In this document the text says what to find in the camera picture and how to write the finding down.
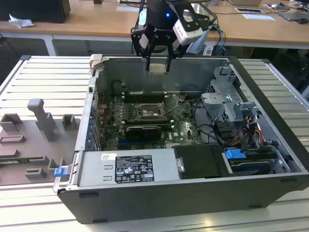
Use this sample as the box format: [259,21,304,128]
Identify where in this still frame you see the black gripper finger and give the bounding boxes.
[166,36,188,73]
[131,24,155,71]

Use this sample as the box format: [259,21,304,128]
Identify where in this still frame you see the silver square CPU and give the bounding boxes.
[149,63,168,75]

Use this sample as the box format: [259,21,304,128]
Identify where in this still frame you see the metal socket cover frame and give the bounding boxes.
[161,95,181,116]

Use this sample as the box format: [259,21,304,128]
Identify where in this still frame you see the CPU socket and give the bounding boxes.
[136,102,169,121]

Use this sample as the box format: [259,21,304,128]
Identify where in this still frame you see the pale blue teach pendant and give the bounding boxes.
[187,30,210,54]

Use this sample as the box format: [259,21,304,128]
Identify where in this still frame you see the long wooden desk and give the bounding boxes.
[0,0,309,57]

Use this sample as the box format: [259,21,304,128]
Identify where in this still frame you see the silver metal drive cage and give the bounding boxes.
[200,66,261,123]

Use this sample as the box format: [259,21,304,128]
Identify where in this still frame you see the green motherboard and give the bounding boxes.
[96,93,206,150]

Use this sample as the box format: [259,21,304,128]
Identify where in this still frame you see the black graphics card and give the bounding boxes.
[125,125,162,142]

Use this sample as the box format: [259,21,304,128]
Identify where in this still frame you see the white paper sheet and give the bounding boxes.
[242,14,276,21]

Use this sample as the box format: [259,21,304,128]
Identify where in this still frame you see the black computer tower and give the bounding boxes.
[0,0,71,24]

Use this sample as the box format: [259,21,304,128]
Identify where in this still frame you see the black plastic shroud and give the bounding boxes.
[173,144,234,180]

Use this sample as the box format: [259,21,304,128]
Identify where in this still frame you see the hard disk in blue carrier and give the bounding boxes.
[224,147,277,176]

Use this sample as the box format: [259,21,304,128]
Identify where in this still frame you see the crumpled white paper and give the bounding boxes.
[8,13,35,29]

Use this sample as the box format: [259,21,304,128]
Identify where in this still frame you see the grey laptop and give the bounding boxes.
[279,10,309,23]

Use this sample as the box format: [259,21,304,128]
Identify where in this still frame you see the grey power supply with label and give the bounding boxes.
[77,148,182,187]

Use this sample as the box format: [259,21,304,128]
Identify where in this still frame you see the grey parts rack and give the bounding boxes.
[0,98,82,187]

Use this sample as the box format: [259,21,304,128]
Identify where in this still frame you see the black open PC case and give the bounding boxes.
[53,53,309,225]

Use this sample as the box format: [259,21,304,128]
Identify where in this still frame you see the green RAM stick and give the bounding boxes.
[0,158,32,165]

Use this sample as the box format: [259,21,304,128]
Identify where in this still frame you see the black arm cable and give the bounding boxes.
[134,6,147,29]

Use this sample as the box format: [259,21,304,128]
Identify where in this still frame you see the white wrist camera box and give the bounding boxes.
[172,9,203,46]

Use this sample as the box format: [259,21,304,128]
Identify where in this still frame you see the grey desk cable hatch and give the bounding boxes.
[116,6,142,13]

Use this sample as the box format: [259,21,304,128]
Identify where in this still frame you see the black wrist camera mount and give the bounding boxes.
[195,13,212,31]

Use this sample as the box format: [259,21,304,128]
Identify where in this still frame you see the grey case latch handle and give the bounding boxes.
[89,54,104,71]

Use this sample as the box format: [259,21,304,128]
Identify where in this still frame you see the blue cable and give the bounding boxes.
[211,23,228,57]

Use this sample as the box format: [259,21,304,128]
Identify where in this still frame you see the black looped cable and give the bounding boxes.
[193,99,227,147]

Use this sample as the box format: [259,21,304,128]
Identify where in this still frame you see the flat tablet with dark frame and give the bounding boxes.
[235,7,264,14]

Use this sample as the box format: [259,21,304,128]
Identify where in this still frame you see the coloured power wire bundle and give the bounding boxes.
[238,116,264,149]

